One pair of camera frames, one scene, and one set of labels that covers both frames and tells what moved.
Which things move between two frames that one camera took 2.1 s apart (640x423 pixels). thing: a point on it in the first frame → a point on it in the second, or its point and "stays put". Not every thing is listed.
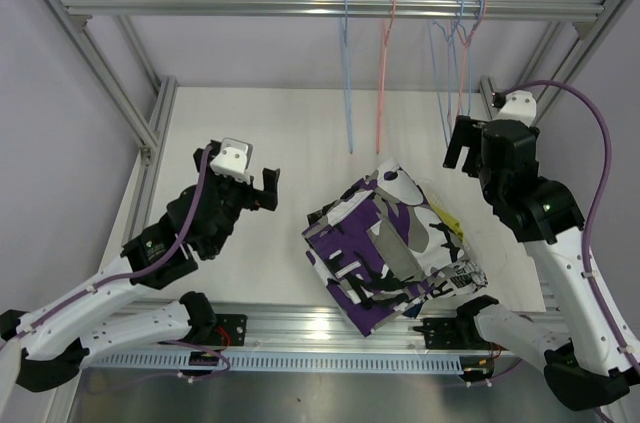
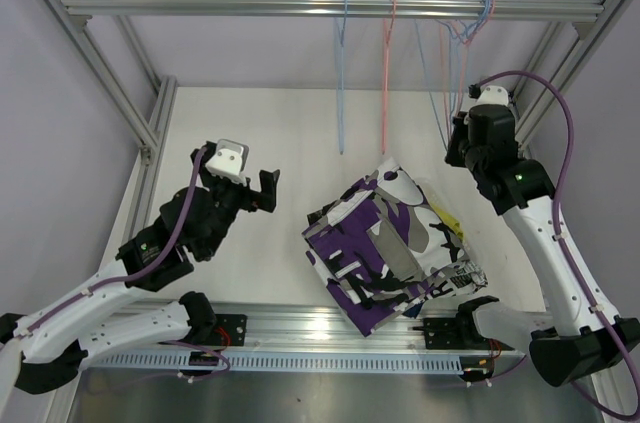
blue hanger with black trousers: [439, 47] → [456, 41]
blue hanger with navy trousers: [468, 44] → [458, 40]
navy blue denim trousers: [413, 311] stays put
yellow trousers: [452, 223] stays put
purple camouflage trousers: [377, 248] stays put
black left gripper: [255, 197] stays put
